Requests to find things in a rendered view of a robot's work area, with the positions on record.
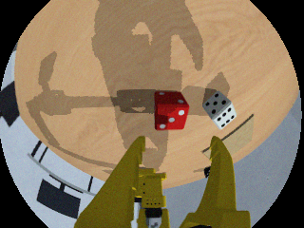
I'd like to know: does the tan textured mat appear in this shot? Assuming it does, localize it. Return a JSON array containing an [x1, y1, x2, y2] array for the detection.
[[202, 114, 255, 159]]

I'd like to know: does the red die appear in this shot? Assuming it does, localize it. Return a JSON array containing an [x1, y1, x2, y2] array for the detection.
[[154, 91, 189, 130]]

